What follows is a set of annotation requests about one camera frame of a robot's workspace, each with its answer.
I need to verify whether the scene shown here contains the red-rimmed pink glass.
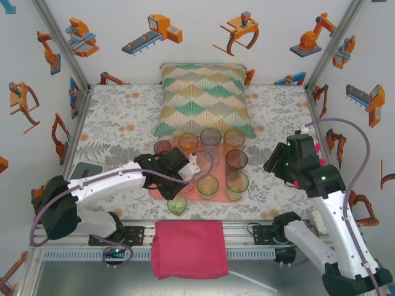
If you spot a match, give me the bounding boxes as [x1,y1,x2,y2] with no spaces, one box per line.
[180,180,196,195]

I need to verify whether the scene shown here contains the small green glass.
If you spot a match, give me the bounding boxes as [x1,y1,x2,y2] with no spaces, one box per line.
[167,193,188,216]

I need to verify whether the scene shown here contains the small dark grey glass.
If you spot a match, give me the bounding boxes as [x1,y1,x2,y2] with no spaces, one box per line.
[153,140,172,157]

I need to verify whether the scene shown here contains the wide green glass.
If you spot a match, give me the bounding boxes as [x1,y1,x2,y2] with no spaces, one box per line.
[196,174,220,200]

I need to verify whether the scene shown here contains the tall grey glass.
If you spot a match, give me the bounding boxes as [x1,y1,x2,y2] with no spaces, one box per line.
[225,149,249,176]

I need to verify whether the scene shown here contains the short orange glass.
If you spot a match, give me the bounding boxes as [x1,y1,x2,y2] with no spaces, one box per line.
[178,132,200,152]

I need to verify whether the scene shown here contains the tall amber glass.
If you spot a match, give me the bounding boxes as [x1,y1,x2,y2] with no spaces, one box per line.
[223,128,246,154]

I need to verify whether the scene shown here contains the tall olive green glass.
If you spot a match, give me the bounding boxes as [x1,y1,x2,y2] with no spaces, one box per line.
[225,170,250,202]

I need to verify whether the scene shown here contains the clear glass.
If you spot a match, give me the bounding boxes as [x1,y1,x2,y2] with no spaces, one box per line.
[199,146,222,176]

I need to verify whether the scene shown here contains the blue glass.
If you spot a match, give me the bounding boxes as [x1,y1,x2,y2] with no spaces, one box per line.
[199,128,222,147]

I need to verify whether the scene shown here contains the pink rectangular tray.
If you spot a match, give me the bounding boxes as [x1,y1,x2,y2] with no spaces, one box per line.
[148,140,244,203]

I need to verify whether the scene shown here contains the magenta towel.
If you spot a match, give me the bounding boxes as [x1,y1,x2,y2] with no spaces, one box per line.
[150,220,230,281]

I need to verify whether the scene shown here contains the small white clock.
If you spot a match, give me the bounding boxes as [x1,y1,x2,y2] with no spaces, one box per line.
[310,209,328,232]

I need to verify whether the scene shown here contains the floral tablecloth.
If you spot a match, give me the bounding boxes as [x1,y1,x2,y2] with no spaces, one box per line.
[66,83,328,221]

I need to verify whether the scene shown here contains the small green-lit circuit board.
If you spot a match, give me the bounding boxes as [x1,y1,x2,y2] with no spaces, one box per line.
[103,245,129,257]

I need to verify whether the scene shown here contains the fan-patterned pillow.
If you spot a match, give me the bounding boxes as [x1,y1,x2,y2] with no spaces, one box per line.
[153,62,257,139]

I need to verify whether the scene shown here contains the orange conveyor sticker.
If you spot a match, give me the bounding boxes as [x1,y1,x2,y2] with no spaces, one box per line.
[121,14,183,56]
[345,83,386,129]

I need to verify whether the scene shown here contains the orange milling machine sticker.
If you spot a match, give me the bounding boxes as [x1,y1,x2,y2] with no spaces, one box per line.
[65,17,100,58]
[331,34,357,70]

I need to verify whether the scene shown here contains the orange claw sticker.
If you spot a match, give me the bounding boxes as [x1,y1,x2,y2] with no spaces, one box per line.
[8,81,41,135]
[212,11,260,57]

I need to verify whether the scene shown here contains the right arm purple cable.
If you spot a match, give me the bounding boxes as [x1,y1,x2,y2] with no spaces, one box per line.
[277,117,383,296]

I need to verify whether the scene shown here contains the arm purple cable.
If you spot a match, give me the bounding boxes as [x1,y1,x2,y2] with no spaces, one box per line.
[29,149,222,269]
[277,117,383,296]

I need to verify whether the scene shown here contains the aluminium table edge rail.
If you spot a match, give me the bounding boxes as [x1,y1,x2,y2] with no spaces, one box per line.
[30,219,364,249]

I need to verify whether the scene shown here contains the white slotted cable duct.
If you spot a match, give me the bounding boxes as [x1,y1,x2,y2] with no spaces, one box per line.
[43,248,276,260]

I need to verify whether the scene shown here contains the aluminium frame post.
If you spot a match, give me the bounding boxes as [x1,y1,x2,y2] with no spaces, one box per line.
[30,0,91,90]
[305,0,368,90]

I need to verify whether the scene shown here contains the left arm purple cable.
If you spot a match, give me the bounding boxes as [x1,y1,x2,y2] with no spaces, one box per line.
[29,149,222,269]

